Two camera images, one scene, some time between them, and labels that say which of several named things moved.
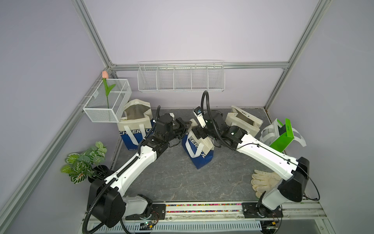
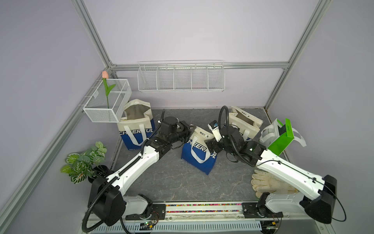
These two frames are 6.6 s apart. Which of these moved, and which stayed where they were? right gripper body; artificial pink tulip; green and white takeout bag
Moved: right gripper body
Stayed: green and white takeout bag; artificial pink tulip
